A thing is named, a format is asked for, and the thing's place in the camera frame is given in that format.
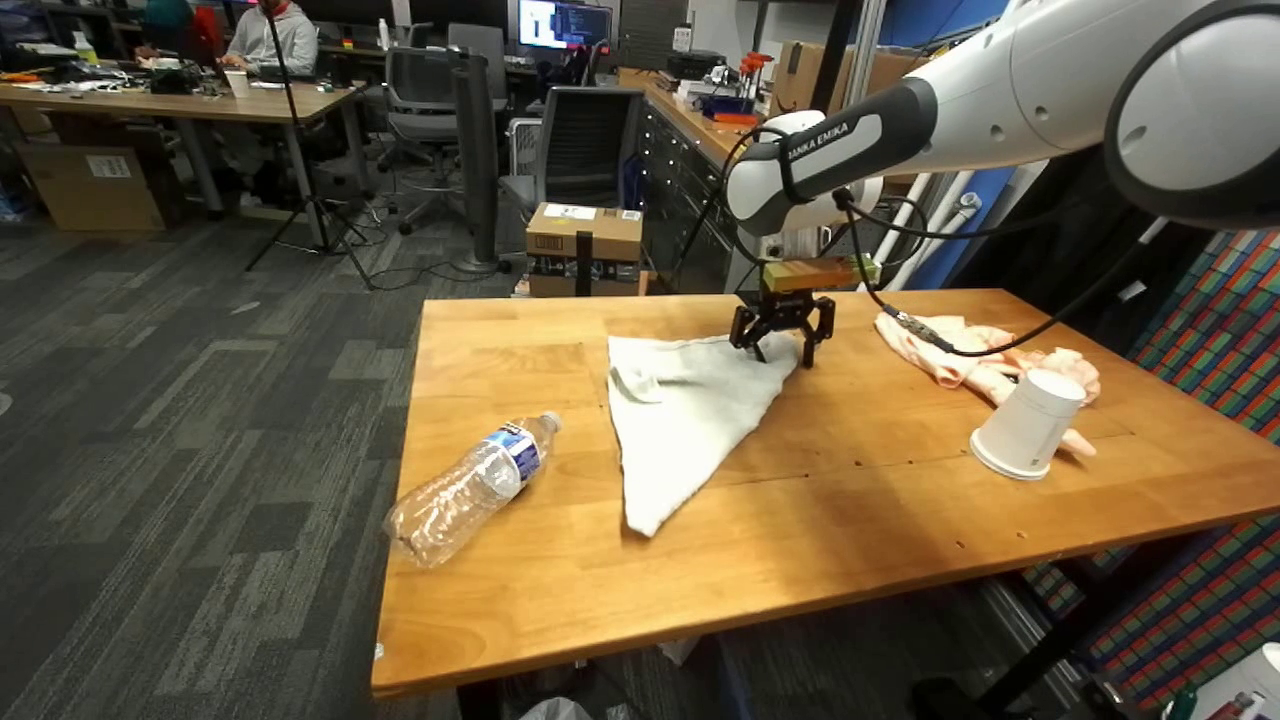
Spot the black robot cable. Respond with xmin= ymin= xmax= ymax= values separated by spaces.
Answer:
xmin=834 ymin=184 xmax=1175 ymax=361

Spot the lit computer monitor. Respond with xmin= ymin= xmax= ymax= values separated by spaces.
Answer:
xmin=517 ymin=0 xmax=615 ymax=55

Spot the seated person in gray shirt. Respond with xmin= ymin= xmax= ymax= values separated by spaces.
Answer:
xmin=218 ymin=0 xmax=325 ymax=82

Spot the white crumpled bag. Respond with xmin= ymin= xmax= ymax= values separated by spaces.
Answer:
xmin=517 ymin=694 xmax=604 ymax=720

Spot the long wooden office desk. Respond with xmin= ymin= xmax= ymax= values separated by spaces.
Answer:
xmin=0 ymin=75 xmax=363 ymax=217

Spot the clear plastic water bottle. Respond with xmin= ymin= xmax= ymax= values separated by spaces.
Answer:
xmin=385 ymin=409 xmax=564 ymax=577

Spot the gray upright tower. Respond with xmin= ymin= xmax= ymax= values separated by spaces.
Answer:
xmin=449 ymin=54 xmax=503 ymax=272

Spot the gray office chair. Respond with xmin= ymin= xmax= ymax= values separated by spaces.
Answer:
xmin=376 ymin=43 xmax=466 ymax=224

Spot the white paper cup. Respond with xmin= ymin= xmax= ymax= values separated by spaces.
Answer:
xmin=968 ymin=367 xmax=1092 ymax=484

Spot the black table leg frame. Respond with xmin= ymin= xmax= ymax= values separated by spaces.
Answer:
xmin=911 ymin=538 xmax=1194 ymax=720

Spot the white terry cloth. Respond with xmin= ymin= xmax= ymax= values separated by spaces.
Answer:
xmin=604 ymin=331 xmax=807 ymax=542

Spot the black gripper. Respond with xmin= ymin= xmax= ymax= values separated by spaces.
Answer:
xmin=728 ymin=258 xmax=857 ymax=374

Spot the black screen panel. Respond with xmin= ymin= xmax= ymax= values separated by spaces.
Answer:
xmin=536 ymin=84 xmax=649 ymax=211

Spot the gray drawer cabinet wood top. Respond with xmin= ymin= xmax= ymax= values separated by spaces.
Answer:
xmin=615 ymin=65 xmax=911 ymax=298

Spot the brown cardboard box with sticker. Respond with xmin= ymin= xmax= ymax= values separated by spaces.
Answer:
xmin=22 ymin=138 xmax=173 ymax=245

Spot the colourful plaid fabric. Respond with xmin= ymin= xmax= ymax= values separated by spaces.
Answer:
xmin=1025 ymin=224 xmax=1280 ymax=715

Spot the pink crumpled cloth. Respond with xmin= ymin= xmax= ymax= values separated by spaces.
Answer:
xmin=874 ymin=307 xmax=1110 ymax=470

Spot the large flat cardboard box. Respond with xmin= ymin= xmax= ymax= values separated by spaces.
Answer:
xmin=760 ymin=40 xmax=959 ymax=112

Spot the black tripod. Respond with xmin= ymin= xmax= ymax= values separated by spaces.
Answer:
xmin=242 ymin=0 xmax=381 ymax=292

